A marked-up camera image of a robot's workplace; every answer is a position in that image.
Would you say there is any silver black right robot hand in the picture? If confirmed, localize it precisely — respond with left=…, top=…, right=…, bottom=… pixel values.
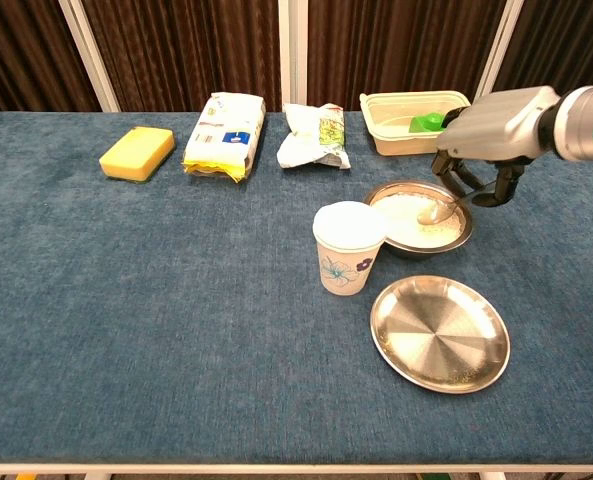
left=430, top=85, right=561, bottom=208

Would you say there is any clear plastic spoon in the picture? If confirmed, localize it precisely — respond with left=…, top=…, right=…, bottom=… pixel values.
left=416, top=185, right=497, bottom=226

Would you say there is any steel bowl with white powder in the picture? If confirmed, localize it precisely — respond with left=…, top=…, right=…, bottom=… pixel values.
left=363, top=180, right=475, bottom=260

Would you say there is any floral paper cup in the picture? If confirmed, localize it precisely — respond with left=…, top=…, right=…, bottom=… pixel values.
left=312, top=200, right=389, bottom=296

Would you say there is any green toy building block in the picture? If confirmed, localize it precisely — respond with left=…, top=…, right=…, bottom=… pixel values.
left=408, top=112, right=448, bottom=134

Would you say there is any beige plastic food container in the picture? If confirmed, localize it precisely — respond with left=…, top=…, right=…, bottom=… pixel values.
left=359, top=90, right=472, bottom=157

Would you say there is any crumpled white snack bag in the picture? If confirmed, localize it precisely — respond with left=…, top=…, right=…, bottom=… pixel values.
left=275, top=102, right=352, bottom=171

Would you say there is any round stainless steel plate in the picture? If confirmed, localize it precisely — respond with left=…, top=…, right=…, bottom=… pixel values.
left=369, top=274, right=512, bottom=395

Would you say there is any white yellow-edged paper package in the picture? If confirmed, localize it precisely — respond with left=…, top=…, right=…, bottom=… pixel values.
left=182, top=92, right=267, bottom=184

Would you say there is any dark brown curtain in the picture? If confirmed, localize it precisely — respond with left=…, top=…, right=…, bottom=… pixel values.
left=0, top=0, right=593, bottom=119

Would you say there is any yellow green-backed sponge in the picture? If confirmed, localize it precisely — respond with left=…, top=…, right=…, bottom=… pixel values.
left=98, top=125, right=177, bottom=183

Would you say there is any blue velvet tablecloth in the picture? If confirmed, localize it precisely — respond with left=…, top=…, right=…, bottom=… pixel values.
left=0, top=110, right=593, bottom=466

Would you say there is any white metal frame post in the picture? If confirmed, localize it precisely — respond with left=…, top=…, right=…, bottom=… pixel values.
left=472, top=0, right=525, bottom=112
left=58, top=0, right=121, bottom=113
left=277, top=0, right=309, bottom=113

